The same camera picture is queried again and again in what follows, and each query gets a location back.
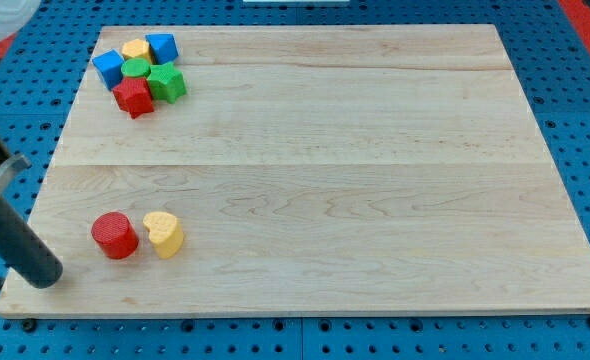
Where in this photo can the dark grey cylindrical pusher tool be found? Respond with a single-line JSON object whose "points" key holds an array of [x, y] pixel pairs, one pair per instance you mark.
{"points": [[25, 252]]}

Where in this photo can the red star block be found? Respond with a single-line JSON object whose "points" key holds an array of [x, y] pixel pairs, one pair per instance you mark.
{"points": [[133, 96]]}

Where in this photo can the green star block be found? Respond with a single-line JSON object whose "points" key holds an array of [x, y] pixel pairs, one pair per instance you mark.
{"points": [[166, 82]]}

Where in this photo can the red cylinder block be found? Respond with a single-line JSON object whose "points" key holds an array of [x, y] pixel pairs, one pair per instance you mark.
{"points": [[115, 235]]}

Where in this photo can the blue cube block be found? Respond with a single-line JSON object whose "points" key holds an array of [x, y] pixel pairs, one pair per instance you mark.
{"points": [[108, 66]]}

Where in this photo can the yellow heart block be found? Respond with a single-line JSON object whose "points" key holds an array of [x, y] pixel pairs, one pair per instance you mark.
{"points": [[164, 233]]}

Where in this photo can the green cylinder block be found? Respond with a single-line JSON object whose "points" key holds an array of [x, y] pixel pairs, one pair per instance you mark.
{"points": [[135, 68]]}

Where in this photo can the yellow hexagon block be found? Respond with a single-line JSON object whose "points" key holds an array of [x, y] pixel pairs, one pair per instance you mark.
{"points": [[137, 48]]}

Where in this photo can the blue triangle block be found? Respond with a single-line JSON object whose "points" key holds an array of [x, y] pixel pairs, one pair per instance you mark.
{"points": [[163, 46]]}

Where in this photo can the wooden board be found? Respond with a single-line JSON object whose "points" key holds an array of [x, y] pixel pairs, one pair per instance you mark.
{"points": [[316, 171]]}

